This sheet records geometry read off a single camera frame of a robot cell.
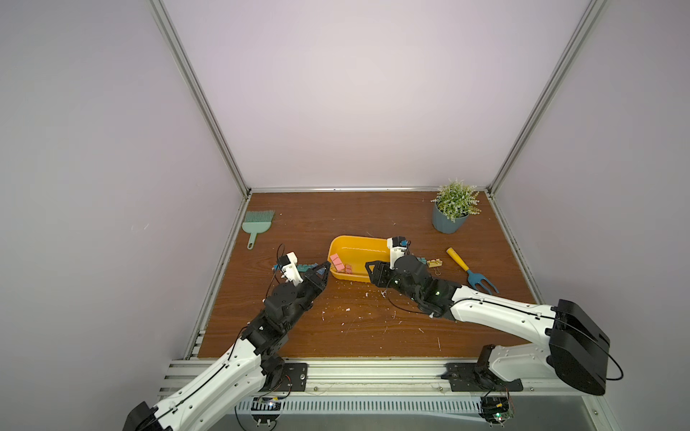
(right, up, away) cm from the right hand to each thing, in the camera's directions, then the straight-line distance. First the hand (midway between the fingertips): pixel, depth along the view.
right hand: (369, 261), depth 78 cm
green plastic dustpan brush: (-46, +11, +32) cm, 57 cm away
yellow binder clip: (+24, -4, +17) cm, 30 cm away
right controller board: (+32, -37, -9) cm, 50 cm away
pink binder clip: (-9, -1, -2) cm, 9 cm away
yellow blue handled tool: (+38, -9, +14) cm, 41 cm away
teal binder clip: (-18, 0, -6) cm, 19 cm away
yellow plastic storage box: (-3, 0, +22) cm, 22 cm away
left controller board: (-29, -38, -7) cm, 48 cm away
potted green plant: (+32, +19, +16) cm, 41 cm away
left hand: (-10, 0, -5) cm, 11 cm away
